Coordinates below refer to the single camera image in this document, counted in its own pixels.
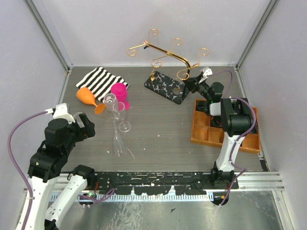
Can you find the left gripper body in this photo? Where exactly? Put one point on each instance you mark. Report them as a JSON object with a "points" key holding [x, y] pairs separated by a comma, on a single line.
{"points": [[80, 132]]}

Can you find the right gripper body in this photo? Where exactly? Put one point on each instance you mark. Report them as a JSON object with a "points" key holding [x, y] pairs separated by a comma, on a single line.
{"points": [[201, 87]]}

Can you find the gold wine glass rack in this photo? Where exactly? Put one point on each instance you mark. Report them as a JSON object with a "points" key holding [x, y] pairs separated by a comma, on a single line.
{"points": [[169, 73]]}

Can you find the clear champagne flute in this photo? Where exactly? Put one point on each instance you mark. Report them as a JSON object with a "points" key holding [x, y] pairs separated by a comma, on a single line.
{"points": [[120, 113], [119, 148]]}

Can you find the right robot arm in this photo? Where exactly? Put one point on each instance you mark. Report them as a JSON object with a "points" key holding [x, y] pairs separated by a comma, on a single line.
{"points": [[237, 119]]}

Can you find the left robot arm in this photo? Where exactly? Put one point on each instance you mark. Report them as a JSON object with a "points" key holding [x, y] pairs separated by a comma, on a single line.
{"points": [[61, 135]]}

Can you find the orange plastic wine glass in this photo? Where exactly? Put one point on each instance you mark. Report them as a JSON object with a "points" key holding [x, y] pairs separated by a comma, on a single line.
{"points": [[87, 97]]}

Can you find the clear round wine glass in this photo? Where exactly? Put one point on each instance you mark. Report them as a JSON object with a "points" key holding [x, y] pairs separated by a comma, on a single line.
{"points": [[112, 105]]}

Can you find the pink plastic wine glass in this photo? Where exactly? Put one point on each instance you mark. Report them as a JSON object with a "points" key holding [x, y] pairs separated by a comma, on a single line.
{"points": [[120, 91]]}

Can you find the orange compartment tray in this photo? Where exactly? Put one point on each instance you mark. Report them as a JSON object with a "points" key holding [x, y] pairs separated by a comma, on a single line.
{"points": [[205, 131]]}

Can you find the striped black white cloth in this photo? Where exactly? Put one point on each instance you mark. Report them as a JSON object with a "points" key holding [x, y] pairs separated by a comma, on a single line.
{"points": [[99, 81]]}

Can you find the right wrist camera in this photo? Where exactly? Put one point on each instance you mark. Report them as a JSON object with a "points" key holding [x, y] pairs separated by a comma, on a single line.
{"points": [[205, 73]]}

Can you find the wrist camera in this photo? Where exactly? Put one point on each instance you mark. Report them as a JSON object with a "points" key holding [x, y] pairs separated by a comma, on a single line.
{"points": [[205, 73], [62, 111]]}

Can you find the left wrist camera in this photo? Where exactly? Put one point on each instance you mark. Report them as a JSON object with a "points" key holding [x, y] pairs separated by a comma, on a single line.
{"points": [[62, 111]]}

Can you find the black mounting base plate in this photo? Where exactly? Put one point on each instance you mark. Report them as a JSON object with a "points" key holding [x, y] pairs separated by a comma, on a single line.
{"points": [[159, 183]]}

